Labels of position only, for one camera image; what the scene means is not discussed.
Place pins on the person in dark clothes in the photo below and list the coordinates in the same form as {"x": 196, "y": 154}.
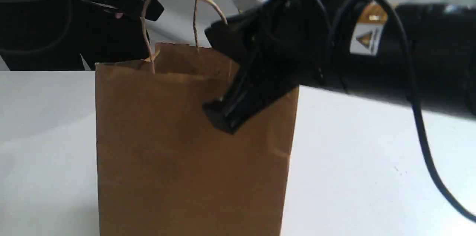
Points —
{"x": 60, "y": 35}

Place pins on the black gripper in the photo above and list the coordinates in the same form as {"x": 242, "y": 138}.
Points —
{"x": 280, "y": 45}

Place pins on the brown paper bag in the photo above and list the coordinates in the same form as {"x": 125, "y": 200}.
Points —
{"x": 164, "y": 170}

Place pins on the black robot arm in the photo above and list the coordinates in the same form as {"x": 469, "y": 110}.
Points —
{"x": 420, "y": 53}

